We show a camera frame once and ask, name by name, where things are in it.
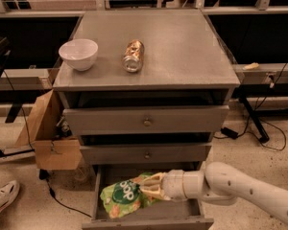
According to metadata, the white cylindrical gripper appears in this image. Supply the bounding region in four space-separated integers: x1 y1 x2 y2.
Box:
139 170 186 201

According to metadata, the green rice chip bag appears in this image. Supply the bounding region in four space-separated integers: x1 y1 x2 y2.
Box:
100 172 158 219

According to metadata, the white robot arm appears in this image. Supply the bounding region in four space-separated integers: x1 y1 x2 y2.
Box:
139 162 288 225

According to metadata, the brass middle drawer knob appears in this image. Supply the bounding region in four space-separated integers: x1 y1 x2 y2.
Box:
144 152 151 160

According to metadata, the brass drawer knob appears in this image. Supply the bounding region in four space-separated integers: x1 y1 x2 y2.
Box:
143 118 152 127
144 152 151 160

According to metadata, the grey bottom drawer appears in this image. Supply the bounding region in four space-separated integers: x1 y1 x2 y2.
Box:
82 162 213 230

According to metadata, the grey drawer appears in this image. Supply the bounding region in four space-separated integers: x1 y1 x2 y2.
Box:
82 162 213 230
63 105 228 135
80 143 211 165

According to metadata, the grey middle drawer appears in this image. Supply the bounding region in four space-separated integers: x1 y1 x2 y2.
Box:
80 143 211 165

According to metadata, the brass top drawer knob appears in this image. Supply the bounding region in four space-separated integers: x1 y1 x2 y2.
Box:
143 118 152 127

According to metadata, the grey top drawer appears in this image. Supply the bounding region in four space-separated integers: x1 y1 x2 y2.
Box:
63 105 228 135

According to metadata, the grey drawer cabinet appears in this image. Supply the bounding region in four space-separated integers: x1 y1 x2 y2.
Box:
52 9 242 177

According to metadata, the black power adapter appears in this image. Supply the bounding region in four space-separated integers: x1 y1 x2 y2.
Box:
221 127 238 139

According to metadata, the brown cardboard box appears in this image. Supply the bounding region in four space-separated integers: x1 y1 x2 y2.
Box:
15 90 83 170

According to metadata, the black table leg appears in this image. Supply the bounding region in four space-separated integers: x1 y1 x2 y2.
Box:
239 95 270 143

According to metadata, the gold soda can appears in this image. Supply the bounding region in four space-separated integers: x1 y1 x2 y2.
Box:
122 40 145 73

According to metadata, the white sneaker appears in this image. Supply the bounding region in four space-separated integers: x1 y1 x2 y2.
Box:
0 180 20 214

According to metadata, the white ceramic bowl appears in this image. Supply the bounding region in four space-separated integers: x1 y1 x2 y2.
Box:
59 38 99 71

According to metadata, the small cream foam piece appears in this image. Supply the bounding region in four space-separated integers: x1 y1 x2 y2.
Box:
242 62 259 71

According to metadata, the black floor cable left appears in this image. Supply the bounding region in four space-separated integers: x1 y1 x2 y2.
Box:
38 169 92 219

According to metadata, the black floor cable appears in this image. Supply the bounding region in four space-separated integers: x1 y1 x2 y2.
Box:
38 169 92 219
213 62 288 152

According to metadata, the black floor cable right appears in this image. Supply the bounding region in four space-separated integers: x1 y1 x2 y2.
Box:
213 62 288 152

